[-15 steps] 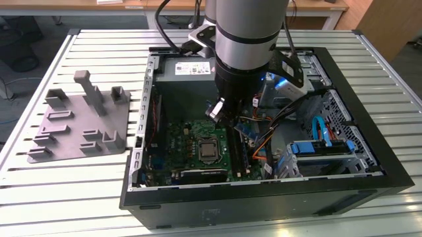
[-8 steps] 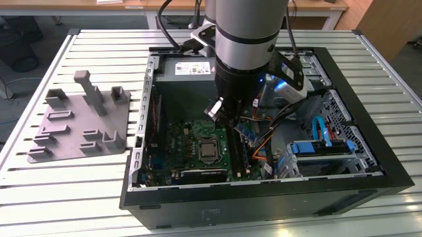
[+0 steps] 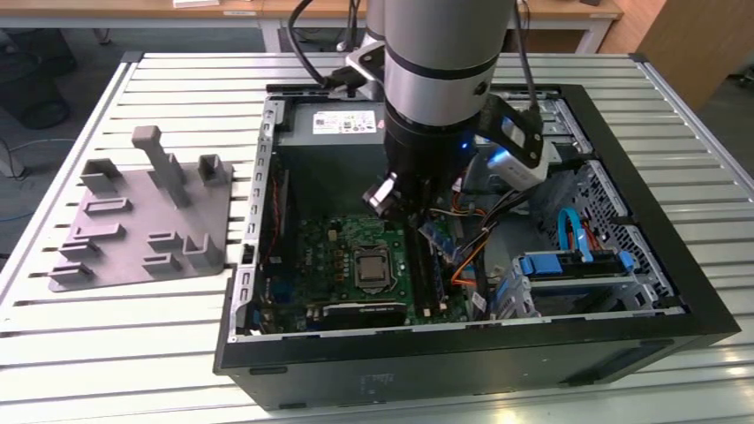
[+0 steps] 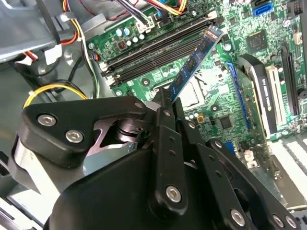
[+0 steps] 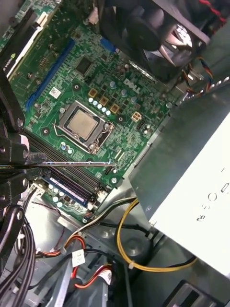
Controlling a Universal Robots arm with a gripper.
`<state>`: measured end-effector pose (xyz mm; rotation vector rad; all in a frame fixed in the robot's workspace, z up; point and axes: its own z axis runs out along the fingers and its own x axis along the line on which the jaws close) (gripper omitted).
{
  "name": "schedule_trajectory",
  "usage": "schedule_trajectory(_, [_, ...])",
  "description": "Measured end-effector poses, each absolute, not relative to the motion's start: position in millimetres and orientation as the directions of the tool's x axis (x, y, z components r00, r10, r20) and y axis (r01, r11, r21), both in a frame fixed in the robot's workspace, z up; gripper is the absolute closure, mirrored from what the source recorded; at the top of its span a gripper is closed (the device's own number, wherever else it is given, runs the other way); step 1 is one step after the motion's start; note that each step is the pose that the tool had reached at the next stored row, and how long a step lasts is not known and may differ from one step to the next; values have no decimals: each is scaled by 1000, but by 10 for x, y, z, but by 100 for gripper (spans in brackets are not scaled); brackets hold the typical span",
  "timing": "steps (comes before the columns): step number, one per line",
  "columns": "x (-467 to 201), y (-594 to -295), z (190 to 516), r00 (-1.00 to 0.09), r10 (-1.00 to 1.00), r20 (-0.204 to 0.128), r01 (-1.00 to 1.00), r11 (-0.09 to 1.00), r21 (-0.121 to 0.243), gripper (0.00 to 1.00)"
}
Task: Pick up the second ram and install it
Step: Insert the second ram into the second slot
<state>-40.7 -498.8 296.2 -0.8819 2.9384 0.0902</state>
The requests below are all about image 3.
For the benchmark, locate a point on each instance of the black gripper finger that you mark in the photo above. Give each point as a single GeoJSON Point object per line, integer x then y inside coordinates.
{"type": "Point", "coordinates": [389, 199]}

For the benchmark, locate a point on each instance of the RAM stick with white label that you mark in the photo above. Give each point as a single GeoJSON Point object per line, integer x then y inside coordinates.
{"type": "Point", "coordinates": [442, 243]}

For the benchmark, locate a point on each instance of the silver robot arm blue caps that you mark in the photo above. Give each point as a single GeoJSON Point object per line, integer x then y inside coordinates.
{"type": "Point", "coordinates": [442, 66]}

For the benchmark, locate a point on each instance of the empty black RAM slot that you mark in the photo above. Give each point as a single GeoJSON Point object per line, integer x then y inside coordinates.
{"type": "Point", "coordinates": [417, 274]}

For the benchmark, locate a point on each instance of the grey power supply unit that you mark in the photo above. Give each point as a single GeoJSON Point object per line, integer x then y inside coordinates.
{"type": "Point", "coordinates": [318, 176]}

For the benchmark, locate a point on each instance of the silver CPU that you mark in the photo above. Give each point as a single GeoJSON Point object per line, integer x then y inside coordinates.
{"type": "Point", "coordinates": [372, 267]}

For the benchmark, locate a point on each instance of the green motherboard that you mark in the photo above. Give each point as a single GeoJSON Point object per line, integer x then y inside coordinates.
{"type": "Point", "coordinates": [321, 247]}

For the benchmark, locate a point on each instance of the black CPU socket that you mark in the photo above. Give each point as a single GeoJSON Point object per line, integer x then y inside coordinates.
{"type": "Point", "coordinates": [373, 288]}

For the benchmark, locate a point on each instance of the black graphics card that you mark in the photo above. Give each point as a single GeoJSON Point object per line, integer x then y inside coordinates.
{"type": "Point", "coordinates": [360, 313]}

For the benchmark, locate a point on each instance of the hard disk in blue carrier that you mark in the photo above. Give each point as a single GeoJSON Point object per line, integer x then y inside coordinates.
{"type": "Point", "coordinates": [542, 265]}

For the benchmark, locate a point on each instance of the black PC case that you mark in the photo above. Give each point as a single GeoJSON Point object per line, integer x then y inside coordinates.
{"type": "Point", "coordinates": [413, 366]}

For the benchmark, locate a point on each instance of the metal disk bay cage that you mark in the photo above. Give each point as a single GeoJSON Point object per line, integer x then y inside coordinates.
{"type": "Point", "coordinates": [589, 282]}

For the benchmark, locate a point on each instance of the grey parts rack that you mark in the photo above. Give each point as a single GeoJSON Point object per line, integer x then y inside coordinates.
{"type": "Point", "coordinates": [147, 212]}

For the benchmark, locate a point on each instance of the wooden cabinet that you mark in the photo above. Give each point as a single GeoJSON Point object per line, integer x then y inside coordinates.
{"type": "Point", "coordinates": [696, 44]}

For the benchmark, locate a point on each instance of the white box on desk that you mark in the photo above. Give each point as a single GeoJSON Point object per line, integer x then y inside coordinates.
{"type": "Point", "coordinates": [198, 2]}

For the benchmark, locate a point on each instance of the white wrist camera black mount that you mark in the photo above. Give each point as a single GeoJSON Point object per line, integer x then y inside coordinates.
{"type": "Point", "coordinates": [518, 172]}

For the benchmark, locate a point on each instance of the grey camera bracket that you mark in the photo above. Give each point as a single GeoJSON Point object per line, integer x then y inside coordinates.
{"type": "Point", "coordinates": [369, 66]}

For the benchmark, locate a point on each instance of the wooden desk white frame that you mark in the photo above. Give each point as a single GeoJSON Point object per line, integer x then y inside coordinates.
{"type": "Point", "coordinates": [560, 9]}

